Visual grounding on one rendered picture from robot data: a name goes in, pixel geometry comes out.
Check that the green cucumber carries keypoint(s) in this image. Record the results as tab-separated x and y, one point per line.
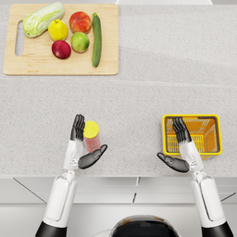
97	40

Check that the yellow lemon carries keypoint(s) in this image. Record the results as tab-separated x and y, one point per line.
57	30

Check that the yellow slatted basket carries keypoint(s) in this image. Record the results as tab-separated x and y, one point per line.
213	135

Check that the green napa cabbage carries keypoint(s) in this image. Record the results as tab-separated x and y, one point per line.
41	20

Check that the dark round robot body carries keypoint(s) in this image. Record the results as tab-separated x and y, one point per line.
143	227

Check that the wooden cutting board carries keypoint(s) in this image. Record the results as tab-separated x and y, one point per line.
40	63

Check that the red chip can yellow lid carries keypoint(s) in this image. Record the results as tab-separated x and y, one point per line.
91	135

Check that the green apple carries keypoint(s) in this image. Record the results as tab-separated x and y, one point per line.
80	42

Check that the dark red apple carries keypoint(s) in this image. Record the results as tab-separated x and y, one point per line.
61	49

